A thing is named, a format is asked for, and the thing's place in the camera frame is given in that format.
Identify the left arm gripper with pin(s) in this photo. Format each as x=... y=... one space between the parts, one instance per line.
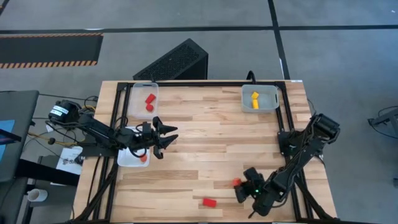
x=143 y=137

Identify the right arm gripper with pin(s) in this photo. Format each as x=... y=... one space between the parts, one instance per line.
x=261 y=196

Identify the orange rectangular block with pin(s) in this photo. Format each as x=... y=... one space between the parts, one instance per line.
x=237 y=182

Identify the small red block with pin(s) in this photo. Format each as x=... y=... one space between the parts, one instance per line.
x=150 y=108

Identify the small orange block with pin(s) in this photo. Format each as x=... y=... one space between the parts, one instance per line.
x=143 y=158

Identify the red rectangular block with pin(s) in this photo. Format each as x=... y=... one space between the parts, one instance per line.
x=150 y=98
x=209 y=202

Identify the yellow cylinder block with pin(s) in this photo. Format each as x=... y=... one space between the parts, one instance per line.
x=255 y=104

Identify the yellow square block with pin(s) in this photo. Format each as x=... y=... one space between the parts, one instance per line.
x=255 y=95

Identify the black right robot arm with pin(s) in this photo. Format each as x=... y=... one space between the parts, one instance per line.
x=298 y=155

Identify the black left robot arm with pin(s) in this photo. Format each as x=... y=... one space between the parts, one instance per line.
x=93 y=127

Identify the white plastic bin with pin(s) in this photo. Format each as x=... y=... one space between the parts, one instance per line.
x=124 y=161

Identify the clear plastic bin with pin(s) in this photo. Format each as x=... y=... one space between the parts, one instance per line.
x=138 y=93

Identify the black perforated computer case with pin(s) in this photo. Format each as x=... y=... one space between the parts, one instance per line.
x=174 y=62

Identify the light grey plastic bin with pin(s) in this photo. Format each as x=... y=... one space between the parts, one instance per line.
x=267 y=102

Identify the white printed paper sheet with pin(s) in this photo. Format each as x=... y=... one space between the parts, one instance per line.
x=70 y=161

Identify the black round knob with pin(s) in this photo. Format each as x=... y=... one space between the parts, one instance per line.
x=51 y=141

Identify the white paper tag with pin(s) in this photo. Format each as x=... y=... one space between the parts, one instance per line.
x=49 y=127

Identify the white paper cup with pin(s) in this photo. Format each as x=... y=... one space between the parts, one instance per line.
x=37 y=195

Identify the black hazard-striped floor mat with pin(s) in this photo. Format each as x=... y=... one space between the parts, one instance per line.
x=46 y=49

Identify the dark grey side table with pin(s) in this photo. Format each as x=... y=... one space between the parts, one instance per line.
x=21 y=105

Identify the grey tripod stand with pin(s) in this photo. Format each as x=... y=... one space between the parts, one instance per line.
x=387 y=118

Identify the black aluminium table frame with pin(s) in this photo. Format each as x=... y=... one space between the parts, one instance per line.
x=202 y=84

